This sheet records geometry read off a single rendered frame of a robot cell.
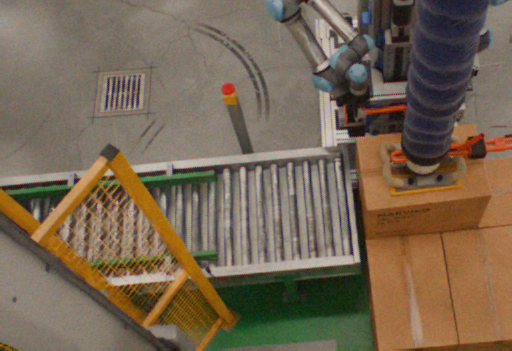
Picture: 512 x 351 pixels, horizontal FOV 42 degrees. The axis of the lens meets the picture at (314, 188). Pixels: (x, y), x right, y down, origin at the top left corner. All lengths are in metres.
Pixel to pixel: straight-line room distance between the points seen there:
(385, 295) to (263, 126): 1.63
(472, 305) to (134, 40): 3.10
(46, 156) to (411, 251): 2.59
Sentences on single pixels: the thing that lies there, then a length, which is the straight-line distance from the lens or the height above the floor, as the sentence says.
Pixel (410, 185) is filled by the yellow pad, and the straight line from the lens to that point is 3.22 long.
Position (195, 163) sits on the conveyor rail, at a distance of 3.80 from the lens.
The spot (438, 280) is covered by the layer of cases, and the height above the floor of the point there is 0.54.
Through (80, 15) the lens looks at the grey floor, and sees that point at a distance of 5.47.
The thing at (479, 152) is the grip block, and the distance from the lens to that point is 3.20.
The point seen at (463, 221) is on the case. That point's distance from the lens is 3.53.
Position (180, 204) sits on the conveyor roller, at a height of 0.55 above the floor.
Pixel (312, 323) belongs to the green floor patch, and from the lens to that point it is 3.99.
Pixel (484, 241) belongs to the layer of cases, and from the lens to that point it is 3.62.
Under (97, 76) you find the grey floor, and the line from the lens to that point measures 5.07.
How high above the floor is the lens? 3.87
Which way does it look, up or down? 65 degrees down
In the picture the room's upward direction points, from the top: 8 degrees counter-clockwise
